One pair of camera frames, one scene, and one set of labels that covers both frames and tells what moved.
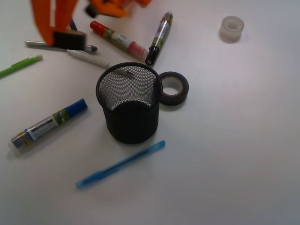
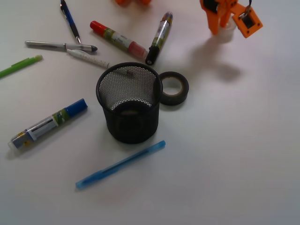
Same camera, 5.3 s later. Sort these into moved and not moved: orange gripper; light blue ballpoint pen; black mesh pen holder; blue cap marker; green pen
Moved: orange gripper
Not moved: light blue ballpoint pen; green pen; black mesh pen holder; blue cap marker
